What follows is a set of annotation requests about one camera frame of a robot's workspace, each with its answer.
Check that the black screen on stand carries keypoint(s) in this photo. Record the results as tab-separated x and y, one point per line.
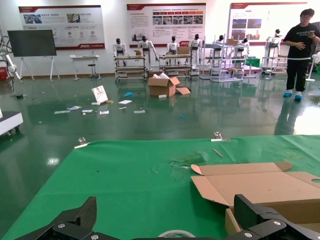
31	43

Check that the white black humanoid robot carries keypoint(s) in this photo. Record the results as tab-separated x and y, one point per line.
220	38
173	46
273	43
119	47
195	43
145	45
244	41

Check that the small brown carton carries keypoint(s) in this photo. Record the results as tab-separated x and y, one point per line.
232	42
138	52
183	50

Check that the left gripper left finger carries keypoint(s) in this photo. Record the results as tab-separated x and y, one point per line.
75	225

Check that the white metal frame rack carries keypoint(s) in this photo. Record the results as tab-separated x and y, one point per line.
227	79

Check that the open brown cardboard box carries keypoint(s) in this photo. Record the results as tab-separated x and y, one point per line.
250	185

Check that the white industrial robot arm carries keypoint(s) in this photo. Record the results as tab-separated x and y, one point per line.
11	66

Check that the small wooden stick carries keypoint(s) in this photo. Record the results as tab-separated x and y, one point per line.
218	153

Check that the metal shelf cart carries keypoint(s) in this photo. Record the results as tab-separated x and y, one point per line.
175	56
130	58

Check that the green fabric sheet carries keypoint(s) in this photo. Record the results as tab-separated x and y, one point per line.
253	62

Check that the red box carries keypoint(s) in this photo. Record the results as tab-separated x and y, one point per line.
3	73

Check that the white paper sheet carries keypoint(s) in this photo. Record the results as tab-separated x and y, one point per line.
62	112
74	108
139	111
125	102
104	112
87	111

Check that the green table cloth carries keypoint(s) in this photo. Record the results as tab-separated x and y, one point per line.
125	187

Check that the white wheeled platform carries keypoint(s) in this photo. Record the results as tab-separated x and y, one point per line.
10	122

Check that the small white box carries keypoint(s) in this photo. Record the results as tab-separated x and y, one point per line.
162	96

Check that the small white table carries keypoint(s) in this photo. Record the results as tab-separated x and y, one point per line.
83	57

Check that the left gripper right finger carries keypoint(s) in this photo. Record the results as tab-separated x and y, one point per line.
262	222

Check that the black stool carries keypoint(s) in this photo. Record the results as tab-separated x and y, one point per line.
92	65

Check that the blue shoe cover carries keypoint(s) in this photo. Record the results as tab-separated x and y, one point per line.
182	116
128	94

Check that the large open cardboard carton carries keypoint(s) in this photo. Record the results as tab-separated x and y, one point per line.
160	87

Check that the clear tape roll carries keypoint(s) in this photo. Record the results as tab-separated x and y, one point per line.
175	232

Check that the person in black clothes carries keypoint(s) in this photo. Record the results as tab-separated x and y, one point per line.
298	57

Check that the wall poster with red header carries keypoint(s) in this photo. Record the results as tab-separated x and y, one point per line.
60	27
165	22
262	22

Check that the metal binder clip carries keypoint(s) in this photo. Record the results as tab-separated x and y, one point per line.
220	137
82	143

